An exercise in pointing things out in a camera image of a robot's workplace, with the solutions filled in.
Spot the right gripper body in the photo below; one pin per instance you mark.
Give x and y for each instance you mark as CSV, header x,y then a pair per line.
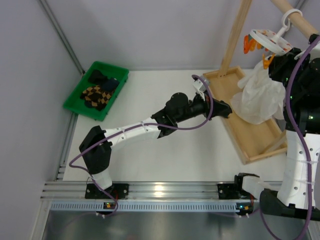
x,y
279,63

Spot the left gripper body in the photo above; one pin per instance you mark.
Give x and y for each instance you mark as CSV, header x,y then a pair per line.
x,y
214,108

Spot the white clip hanger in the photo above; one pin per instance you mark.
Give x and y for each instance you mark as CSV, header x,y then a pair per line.
x,y
270,41

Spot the dark navy sock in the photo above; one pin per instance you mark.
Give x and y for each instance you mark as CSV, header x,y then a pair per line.
x,y
110,85

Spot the brown argyle sock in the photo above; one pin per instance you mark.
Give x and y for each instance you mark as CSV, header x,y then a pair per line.
x,y
103,98
91,96

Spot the black sock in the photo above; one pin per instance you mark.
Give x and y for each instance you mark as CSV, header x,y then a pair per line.
x,y
97,78

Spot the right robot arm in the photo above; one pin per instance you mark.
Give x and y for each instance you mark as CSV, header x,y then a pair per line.
x,y
295,198

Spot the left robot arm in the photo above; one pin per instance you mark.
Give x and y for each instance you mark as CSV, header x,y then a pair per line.
x,y
99,143

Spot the white cloth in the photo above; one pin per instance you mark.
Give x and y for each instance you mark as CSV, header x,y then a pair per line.
x,y
260,98

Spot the green plastic tray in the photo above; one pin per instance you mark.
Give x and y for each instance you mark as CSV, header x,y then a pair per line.
x,y
76,105

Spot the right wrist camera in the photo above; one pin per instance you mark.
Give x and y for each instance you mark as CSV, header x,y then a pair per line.
x,y
299,55

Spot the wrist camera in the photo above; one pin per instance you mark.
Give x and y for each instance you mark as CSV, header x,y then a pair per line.
x,y
299,55
200,87

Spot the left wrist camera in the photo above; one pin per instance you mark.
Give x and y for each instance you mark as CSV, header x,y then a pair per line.
x,y
200,87

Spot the wooden rack frame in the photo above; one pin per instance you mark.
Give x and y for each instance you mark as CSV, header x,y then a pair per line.
x,y
252,142

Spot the white slotted cable duct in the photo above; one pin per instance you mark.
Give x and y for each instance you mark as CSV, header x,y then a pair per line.
x,y
152,206

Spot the aluminium mounting rail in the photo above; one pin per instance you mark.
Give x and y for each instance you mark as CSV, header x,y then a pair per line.
x,y
71,190

